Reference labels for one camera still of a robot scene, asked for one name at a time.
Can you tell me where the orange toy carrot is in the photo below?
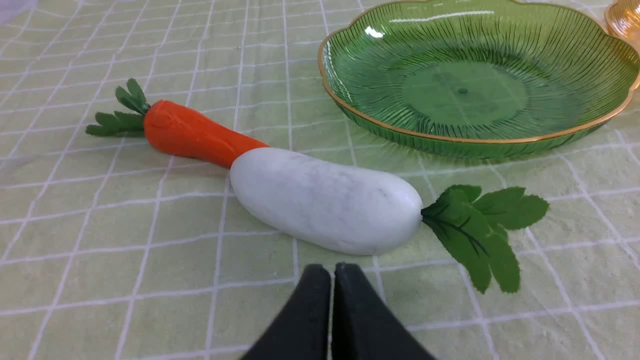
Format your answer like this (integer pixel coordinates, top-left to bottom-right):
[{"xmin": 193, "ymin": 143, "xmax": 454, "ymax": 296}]
[{"xmin": 85, "ymin": 78, "xmax": 267, "ymax": 169}]

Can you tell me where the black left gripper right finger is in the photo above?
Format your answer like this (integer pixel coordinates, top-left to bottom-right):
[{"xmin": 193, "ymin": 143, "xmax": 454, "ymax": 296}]
[{"xmin": 331, "ymin": 262, "xmax": 435, "ymax": 360}]

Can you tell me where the amber glass plate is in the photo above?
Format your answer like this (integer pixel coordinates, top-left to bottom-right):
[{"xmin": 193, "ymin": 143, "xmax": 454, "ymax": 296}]
[{"xmin": 605, "ymin": 0, "xmax": 640, "ymax": 53}]

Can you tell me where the white toy radish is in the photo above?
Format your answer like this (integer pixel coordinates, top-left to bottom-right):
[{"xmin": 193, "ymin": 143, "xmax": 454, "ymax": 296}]
[{"xmin": 230, "ymin": 147, "xmax": 550, "ymax": 294}]

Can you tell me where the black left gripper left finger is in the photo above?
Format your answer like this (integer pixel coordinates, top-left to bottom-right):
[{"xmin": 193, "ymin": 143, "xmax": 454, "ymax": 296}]
[{"xmin": 242, "ymin": 264, "xmax": 332, "ymax": 360}]

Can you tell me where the green checkered tablecloth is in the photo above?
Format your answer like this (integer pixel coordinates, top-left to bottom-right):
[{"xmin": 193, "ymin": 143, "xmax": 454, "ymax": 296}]
[{"xmin": 0, "ymin": 0, "xmax": 639, "ymax": 360}]

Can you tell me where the green glass plate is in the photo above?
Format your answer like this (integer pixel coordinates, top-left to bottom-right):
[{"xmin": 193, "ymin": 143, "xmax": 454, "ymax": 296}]
[{"xmin": 317, "ymin": 0, "xmax": 639, "ymax": 160}]

